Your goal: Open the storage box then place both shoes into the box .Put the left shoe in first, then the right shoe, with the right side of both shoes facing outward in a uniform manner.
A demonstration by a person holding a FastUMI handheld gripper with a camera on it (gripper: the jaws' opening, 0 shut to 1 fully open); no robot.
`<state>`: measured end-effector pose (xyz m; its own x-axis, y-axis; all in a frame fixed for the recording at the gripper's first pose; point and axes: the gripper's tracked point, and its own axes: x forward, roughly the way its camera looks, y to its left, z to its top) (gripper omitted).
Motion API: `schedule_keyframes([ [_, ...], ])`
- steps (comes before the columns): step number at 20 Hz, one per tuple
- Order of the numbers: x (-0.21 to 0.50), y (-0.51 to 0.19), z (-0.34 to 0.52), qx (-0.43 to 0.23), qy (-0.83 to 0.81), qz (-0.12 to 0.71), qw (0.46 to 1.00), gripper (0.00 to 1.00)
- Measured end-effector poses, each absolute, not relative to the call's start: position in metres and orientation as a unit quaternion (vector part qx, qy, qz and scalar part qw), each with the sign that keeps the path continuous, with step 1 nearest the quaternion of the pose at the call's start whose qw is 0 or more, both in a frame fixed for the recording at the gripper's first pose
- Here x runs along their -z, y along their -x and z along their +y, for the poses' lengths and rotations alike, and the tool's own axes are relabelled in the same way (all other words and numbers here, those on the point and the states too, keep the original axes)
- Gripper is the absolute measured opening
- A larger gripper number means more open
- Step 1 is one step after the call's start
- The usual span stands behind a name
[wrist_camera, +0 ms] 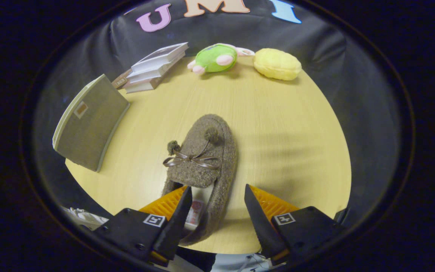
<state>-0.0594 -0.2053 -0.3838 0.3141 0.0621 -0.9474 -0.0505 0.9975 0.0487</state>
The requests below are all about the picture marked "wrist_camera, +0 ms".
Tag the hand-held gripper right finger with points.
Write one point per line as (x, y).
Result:
(259, 219)

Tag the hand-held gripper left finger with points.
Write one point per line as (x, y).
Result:
(176, 223)

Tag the white crumpled cloth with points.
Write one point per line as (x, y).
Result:
(85, 218)

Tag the white book with dark cover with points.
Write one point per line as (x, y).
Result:
(161, 54)

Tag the brown fuzzy slipper shoe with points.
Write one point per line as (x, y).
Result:
(202, 173)

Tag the yellow plush cushion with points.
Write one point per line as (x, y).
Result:
(278, 64)

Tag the brown book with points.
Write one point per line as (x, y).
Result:
(121, 80)

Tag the grey fabric storage box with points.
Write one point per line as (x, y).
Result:
(93, 128)

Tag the green and pink plush toy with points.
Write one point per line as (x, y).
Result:
(213, 58)

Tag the dark stand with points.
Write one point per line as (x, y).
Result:
(341, 216)

